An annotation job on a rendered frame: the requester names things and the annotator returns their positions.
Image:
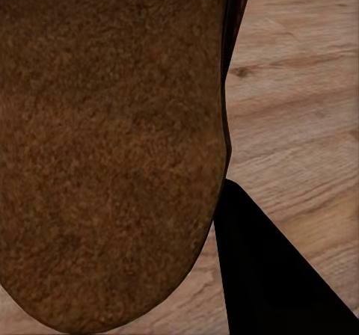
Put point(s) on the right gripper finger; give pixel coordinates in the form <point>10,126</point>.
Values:
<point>269,287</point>

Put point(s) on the sandal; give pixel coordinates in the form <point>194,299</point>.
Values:
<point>114,149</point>

